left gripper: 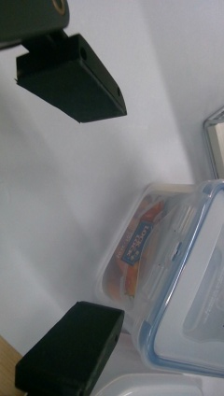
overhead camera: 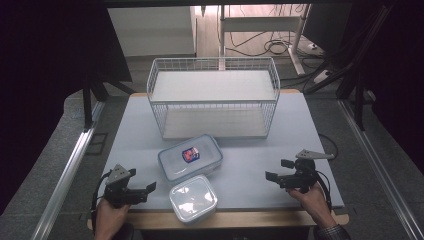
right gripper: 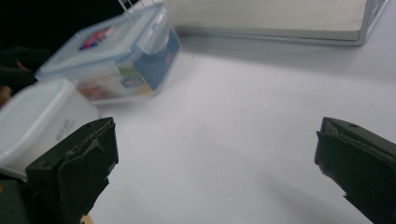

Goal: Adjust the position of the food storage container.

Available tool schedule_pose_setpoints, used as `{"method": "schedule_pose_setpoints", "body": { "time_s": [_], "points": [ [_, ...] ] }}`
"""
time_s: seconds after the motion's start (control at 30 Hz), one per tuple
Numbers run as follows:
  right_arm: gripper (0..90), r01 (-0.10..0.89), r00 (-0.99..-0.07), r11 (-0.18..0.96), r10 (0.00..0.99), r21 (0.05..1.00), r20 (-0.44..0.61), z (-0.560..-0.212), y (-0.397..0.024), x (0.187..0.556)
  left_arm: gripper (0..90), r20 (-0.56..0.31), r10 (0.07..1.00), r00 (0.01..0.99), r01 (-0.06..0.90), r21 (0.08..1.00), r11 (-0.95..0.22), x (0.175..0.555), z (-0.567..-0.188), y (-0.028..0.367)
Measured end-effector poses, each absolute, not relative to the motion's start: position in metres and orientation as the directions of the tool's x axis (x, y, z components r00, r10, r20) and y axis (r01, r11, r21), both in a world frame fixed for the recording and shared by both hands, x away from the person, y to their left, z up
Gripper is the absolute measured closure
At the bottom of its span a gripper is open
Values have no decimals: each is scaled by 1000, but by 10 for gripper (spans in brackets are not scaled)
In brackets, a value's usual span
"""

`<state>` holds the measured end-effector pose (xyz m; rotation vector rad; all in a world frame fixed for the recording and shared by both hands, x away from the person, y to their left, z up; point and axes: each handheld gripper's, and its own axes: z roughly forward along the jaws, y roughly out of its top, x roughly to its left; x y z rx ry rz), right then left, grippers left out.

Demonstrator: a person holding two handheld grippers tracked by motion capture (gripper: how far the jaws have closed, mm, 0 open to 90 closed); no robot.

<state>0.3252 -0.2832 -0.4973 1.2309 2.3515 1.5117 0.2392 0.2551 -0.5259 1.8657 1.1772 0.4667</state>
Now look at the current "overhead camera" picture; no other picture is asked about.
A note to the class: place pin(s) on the rectangular clear container blue-rimmed lid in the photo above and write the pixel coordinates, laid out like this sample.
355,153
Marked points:
173,164

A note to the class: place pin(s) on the black curtain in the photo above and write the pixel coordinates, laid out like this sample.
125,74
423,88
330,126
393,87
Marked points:
400,76
40,83

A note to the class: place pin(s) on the square white lidded container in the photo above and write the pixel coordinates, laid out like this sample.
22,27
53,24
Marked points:
193,199

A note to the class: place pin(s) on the person's left hand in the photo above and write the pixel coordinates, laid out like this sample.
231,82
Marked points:
108,220

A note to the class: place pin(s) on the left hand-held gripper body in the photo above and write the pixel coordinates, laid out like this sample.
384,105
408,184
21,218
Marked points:
117,195

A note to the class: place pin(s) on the white cabinet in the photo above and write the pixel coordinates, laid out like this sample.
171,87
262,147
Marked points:
151,30

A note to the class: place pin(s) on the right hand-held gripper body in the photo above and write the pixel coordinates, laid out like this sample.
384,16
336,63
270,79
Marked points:
301,176

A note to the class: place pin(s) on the dark monitor panel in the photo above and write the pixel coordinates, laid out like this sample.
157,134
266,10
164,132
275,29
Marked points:
325,26

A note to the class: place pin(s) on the black metal stand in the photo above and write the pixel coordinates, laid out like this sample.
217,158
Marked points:
358,93
88,103

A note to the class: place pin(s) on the person's right hand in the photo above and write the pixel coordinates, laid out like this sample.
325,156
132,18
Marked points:
313,205

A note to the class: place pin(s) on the white desk frame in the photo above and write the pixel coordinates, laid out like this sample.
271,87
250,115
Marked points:
260,24

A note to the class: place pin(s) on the white power strip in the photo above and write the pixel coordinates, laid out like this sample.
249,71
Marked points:
321,76

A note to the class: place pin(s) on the aluminium rail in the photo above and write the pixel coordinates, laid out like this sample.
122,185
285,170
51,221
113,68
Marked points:
66,170
376,160

